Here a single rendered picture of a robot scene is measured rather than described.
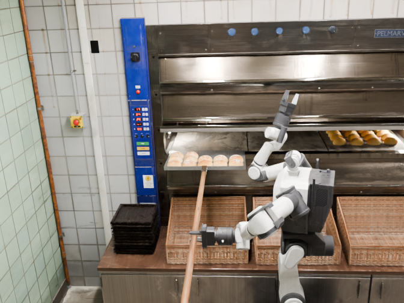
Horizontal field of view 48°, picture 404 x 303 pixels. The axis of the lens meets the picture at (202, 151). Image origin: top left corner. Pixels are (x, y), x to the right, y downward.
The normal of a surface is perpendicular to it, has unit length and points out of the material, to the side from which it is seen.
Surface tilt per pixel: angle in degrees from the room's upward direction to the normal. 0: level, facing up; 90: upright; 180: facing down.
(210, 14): 90
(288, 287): 90
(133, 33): 90
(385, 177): 70
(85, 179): 90
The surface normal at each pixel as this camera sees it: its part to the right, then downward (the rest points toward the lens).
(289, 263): -0.07, 0.36
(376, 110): -0.07, 0.01
